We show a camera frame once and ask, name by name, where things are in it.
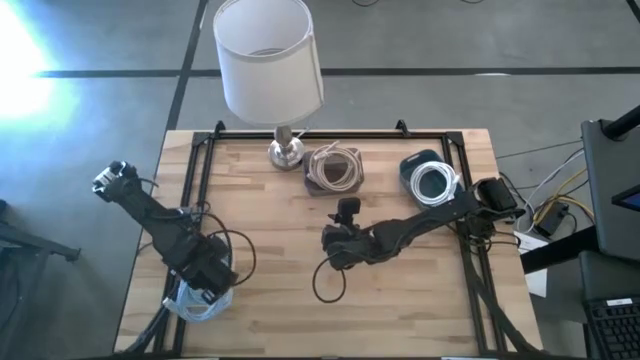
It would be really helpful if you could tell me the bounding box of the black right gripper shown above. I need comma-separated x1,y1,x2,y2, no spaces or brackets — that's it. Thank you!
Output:
321,223,375,271

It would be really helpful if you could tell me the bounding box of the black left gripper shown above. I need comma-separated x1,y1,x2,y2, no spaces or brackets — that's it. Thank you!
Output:
173,237,240,304

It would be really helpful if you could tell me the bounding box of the light blue cable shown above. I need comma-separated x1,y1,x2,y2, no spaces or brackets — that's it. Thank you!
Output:
173,282,232,321

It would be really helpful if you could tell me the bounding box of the beige cable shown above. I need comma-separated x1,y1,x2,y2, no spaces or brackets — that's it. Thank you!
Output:
306,141,362,193

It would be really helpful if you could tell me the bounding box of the white braided cable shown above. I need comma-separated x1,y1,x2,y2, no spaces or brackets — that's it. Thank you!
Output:
409,160,461,208

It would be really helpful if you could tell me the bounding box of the clear plastic bag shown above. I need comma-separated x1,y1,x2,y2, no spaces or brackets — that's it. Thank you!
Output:
162,278,235,324

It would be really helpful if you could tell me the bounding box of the grey-brown tray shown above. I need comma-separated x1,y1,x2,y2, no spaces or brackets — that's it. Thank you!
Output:
302,146,365,197

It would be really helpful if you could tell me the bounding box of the dark blue tray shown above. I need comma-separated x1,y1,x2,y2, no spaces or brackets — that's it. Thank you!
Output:
398,148,464,211

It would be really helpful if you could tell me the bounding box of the black floor stand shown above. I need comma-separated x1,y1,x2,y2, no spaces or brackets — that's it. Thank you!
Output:
0,198,82,264

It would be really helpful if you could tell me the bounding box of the white paper sheet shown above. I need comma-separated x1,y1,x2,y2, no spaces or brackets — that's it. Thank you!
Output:
513,230,550,299

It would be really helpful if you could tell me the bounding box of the silver table lamp white shade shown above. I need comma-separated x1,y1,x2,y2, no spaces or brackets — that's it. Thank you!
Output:
213,0,325,171

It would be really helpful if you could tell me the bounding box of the black power adapter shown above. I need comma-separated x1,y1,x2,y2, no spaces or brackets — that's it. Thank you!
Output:
533,201,570,237

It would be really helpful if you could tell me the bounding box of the black keyboard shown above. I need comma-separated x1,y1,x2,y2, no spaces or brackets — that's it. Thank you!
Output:
583,295,640,360

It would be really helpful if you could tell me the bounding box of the black pole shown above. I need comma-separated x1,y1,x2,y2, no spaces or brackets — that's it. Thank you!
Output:
601,103,640,141

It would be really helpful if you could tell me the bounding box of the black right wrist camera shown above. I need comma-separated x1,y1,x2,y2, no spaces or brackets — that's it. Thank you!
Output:
327,196,362,226

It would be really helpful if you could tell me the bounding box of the black metal table frame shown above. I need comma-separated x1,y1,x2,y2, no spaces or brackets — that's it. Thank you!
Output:
122,119,544,357

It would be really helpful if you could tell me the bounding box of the white floor cable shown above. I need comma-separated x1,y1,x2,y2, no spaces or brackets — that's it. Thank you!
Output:
517,148,586,234

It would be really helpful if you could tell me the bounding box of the yellow floor cable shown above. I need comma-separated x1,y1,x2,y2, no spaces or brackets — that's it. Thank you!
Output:
532,167,596,226

